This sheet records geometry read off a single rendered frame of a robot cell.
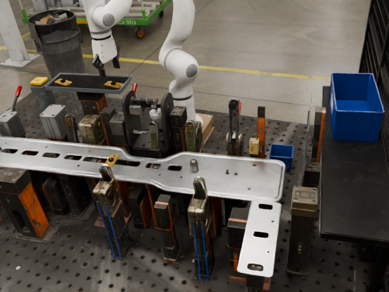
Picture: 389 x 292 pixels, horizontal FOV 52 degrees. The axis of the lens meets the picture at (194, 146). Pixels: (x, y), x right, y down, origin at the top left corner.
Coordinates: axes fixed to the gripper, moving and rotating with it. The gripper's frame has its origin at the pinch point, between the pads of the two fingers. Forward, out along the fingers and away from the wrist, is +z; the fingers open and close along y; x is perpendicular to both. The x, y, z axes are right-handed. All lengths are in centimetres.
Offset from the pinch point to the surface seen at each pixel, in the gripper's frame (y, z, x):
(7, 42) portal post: -169, 95, -330
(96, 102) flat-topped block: 4.6, 15.2, -8.0
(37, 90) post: 12.2, 10.3, -36.6
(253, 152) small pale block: 4, 21, 68
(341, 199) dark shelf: 16, 20, 103
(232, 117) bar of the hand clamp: 2, 8, 59
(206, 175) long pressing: 21, 23, 57
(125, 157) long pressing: 24.3, 22.9, 21.8
